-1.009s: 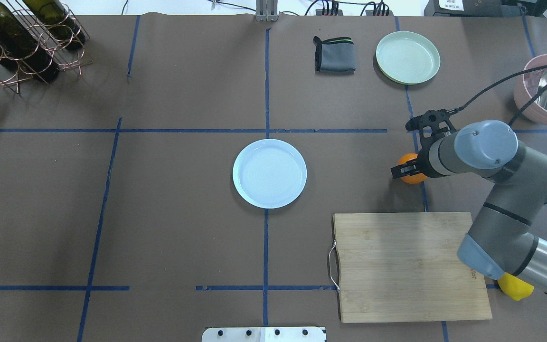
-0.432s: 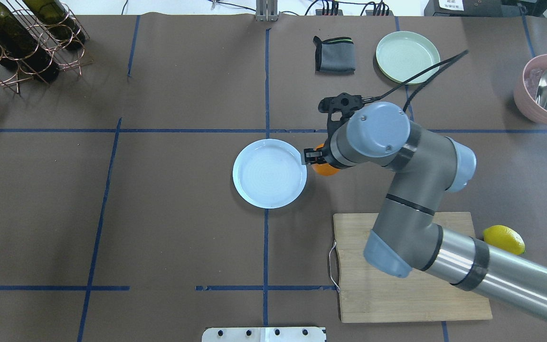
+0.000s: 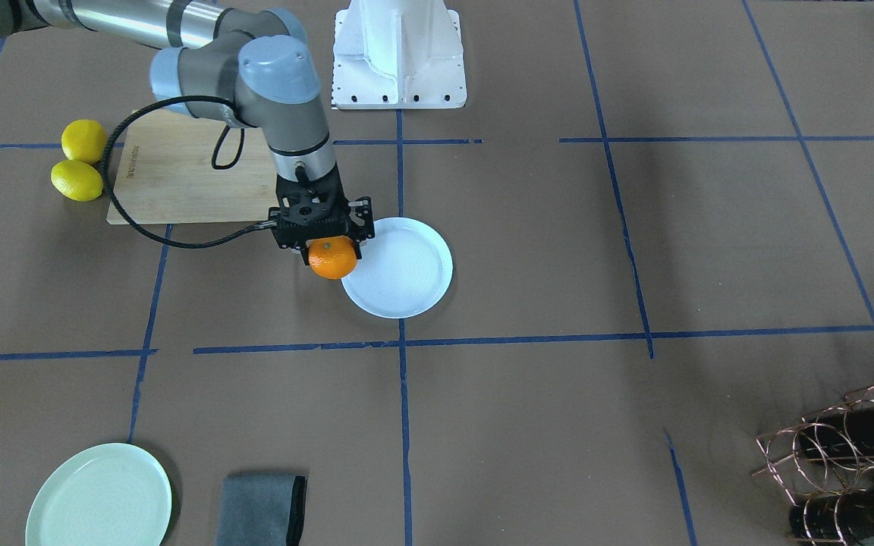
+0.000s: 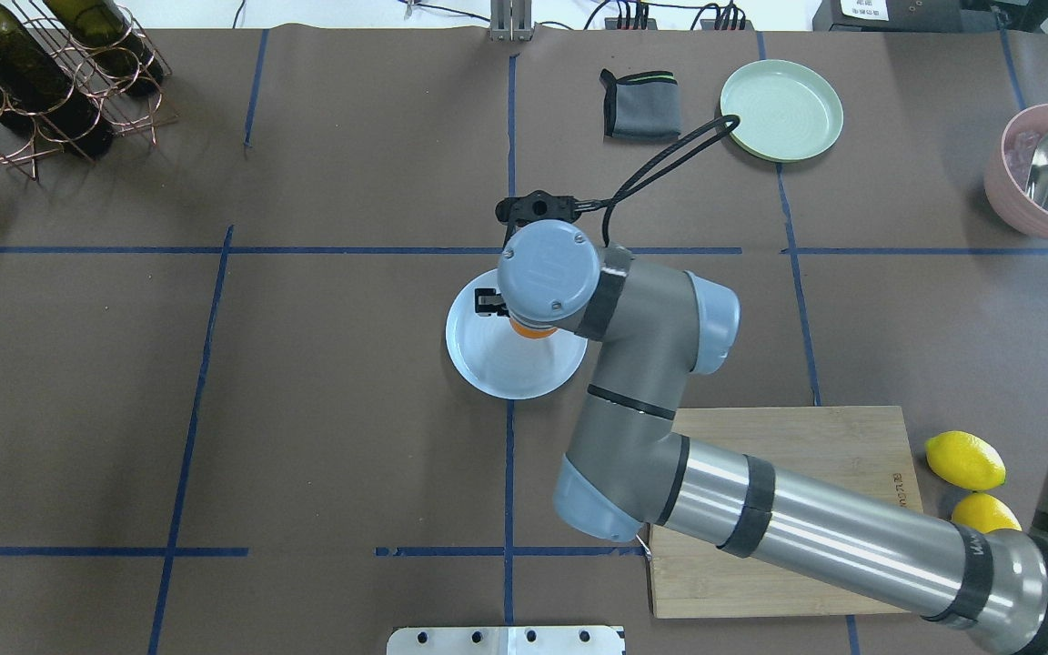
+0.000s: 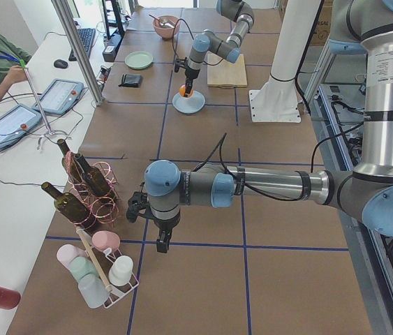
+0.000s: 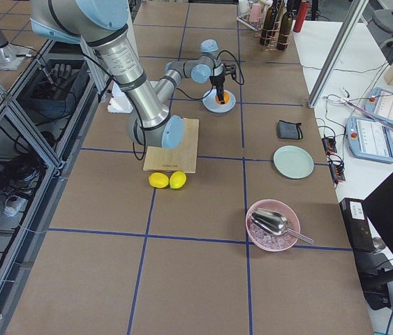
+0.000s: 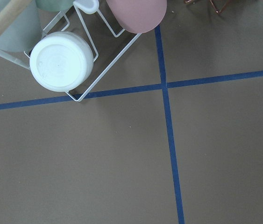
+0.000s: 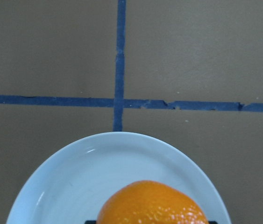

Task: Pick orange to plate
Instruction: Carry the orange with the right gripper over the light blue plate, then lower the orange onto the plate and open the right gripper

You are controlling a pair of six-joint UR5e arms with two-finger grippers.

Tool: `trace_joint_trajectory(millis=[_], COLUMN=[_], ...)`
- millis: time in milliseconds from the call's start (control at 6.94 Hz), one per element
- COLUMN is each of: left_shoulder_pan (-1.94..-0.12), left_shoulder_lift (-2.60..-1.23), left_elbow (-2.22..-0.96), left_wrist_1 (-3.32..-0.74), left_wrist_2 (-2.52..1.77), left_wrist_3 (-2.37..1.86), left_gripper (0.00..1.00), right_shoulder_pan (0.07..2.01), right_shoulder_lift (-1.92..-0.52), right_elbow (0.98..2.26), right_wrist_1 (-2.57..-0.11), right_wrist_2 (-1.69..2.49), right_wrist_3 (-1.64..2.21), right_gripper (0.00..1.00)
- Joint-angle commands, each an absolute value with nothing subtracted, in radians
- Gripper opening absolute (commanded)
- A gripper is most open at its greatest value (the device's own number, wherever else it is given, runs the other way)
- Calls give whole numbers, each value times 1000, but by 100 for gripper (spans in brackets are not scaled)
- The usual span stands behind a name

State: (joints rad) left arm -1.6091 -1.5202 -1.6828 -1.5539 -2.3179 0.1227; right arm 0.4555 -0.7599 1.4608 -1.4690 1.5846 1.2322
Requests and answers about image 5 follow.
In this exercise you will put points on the second grey blue robot arm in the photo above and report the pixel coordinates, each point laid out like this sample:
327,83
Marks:
238,12

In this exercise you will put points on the upper dark wine bottle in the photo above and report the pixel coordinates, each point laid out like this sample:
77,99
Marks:
95,180

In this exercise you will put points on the metal scoop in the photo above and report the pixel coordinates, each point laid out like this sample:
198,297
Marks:
162,22

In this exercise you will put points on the black keyboard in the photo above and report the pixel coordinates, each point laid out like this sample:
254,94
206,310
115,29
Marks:
87,38

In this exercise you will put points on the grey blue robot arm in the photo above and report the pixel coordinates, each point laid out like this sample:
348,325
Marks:
365,193

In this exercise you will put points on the bamboo cutting board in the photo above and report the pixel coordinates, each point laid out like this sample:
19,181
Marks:
224,74

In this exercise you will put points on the white cup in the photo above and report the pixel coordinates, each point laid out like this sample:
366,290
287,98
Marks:
121,271

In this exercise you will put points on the pale green plate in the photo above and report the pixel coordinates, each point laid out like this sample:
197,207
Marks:
139,60

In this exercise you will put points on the pale grey cup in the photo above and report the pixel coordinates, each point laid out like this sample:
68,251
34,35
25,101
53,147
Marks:
93,291

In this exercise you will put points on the copper wire bottle rack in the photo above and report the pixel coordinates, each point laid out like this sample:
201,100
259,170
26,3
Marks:
105,207

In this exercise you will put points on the near teach pendant tablet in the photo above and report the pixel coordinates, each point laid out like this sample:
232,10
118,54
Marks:
16,123

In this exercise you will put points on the aluminium frame post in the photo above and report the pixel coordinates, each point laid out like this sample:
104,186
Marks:
66,19

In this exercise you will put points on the white wire cup rack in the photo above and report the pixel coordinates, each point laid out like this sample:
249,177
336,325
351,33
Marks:
106,260

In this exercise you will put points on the light pink cup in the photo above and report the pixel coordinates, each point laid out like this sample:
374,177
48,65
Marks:
68,252

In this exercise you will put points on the lower dark wine bottle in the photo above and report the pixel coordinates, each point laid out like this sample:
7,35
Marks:
72,208

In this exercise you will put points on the teach pendant tablet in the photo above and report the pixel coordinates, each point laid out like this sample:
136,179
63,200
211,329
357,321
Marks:
60,96
16,123

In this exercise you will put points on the black computer mouse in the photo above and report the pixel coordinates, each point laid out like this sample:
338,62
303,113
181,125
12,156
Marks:
60,63

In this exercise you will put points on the mint green cup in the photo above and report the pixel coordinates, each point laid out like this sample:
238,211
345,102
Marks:
80,267

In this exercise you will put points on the metal stand rod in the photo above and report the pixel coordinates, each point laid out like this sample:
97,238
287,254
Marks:
49,132

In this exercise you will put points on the far teach pendant tablet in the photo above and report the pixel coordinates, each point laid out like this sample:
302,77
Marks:
60,96

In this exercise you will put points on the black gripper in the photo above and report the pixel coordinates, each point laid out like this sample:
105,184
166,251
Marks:
165,226

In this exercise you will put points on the pale blue plate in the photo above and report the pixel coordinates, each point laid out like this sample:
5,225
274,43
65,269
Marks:
188,105

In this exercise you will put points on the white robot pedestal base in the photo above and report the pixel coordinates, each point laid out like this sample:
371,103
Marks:
276,101

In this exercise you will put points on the wooden rack handle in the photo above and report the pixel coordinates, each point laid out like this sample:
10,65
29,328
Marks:
94,260

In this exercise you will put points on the folded grey cloth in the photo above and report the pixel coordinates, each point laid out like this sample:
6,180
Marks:
131,80

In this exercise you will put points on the dark wine bottle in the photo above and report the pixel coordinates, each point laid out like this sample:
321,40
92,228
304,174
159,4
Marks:
72,169
95,180
72,208

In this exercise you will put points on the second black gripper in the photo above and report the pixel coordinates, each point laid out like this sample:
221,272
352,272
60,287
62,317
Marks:
191,75

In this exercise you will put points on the orange mandarin fruit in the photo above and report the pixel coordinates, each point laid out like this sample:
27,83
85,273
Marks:
183,91

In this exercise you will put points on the pink bowl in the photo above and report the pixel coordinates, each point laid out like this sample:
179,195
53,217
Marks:
167,33

